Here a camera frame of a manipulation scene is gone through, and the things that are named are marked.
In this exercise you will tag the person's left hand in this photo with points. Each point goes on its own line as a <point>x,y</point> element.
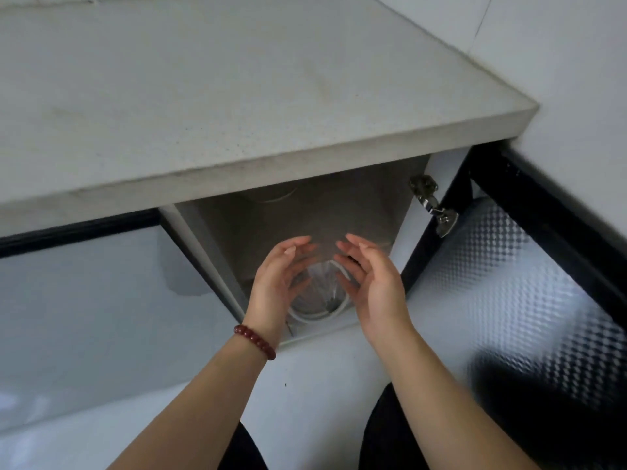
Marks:
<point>274,288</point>

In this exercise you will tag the person's right hand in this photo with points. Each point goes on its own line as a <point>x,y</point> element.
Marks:
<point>382,303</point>

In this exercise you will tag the white plate pale flowers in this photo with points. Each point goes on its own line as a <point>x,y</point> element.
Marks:
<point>276,196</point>

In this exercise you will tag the black-framed grey cabinet door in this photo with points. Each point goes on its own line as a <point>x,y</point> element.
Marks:
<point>514,288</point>

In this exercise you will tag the person's left forearm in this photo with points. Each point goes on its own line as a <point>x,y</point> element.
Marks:
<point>205,411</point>

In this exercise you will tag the person's right forearm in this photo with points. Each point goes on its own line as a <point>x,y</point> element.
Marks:
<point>450,416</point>

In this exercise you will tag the metal cabinet hinge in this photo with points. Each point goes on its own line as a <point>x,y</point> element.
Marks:
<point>431,203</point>

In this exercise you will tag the person's black trousers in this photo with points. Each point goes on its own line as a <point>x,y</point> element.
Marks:
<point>392,435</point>

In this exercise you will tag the plain grey cabinet door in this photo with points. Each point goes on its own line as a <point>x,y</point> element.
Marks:
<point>98,313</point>

